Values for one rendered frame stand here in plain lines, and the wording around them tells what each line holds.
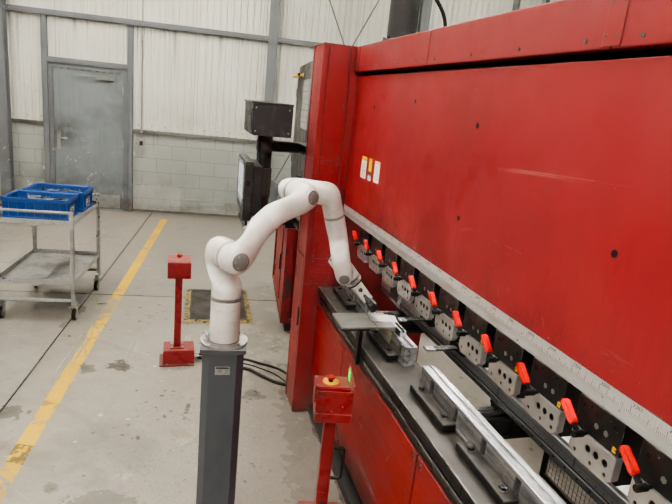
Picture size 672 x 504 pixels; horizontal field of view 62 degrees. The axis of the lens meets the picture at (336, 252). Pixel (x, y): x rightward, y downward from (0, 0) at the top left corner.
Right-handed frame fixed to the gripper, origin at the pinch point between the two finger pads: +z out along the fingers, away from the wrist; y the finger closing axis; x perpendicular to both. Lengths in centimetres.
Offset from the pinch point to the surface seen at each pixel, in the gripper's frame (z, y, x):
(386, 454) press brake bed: 35, -47, 34
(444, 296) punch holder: -14, -55, -22
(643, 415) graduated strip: -20, -149, -27
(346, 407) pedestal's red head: 13, -34, 36
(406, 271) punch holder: -13.0, -18.3, -20.5
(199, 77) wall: -122, 696, -25
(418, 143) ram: -55, -12, -56
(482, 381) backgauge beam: 33, -50, -17
